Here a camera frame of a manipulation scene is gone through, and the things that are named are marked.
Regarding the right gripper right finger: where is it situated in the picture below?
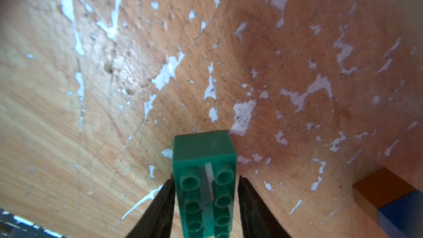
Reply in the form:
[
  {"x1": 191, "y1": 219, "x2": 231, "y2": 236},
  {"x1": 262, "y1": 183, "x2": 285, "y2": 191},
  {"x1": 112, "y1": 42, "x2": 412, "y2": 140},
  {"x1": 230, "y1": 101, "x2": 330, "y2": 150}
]
[{"x1": 238, "y1": 176, "x2": 290, "y2": 238}]

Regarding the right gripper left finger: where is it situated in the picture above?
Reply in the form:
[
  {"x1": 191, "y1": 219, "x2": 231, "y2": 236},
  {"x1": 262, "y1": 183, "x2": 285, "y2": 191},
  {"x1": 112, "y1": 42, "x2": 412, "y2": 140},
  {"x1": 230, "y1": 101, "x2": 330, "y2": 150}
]
[{"x1": 126, "y1": 178, "x2": 176, "y2": 238}]

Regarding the green lego brick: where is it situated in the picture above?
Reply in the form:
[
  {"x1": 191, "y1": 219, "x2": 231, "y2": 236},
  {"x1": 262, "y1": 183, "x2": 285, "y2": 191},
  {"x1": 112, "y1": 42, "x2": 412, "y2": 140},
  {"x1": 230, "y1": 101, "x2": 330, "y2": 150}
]
[{"x1": 173, "y1": 130, "x2": 237, "y2": 238}]

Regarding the brown lego brick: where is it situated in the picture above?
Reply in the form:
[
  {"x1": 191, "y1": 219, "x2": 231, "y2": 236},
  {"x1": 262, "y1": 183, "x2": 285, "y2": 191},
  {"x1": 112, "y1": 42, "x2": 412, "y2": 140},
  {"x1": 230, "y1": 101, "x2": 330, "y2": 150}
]
[{"x1": 352, "y1": 168, "x2": 415, "y2": 222}]

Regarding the blue lego brick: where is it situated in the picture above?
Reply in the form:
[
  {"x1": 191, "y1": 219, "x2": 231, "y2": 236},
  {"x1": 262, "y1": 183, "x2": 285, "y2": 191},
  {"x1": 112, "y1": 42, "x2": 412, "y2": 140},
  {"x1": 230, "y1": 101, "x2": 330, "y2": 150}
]
[{"x1": 378, "y1": 190, "x2": 423, "y2": 238}]

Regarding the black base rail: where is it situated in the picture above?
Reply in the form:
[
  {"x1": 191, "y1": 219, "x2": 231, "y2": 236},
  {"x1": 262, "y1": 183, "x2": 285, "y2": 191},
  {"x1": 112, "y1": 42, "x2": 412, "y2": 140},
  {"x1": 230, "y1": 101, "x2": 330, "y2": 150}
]
[{"x1": 1, "y1": 208, "x2": 66, "y2": 238}]

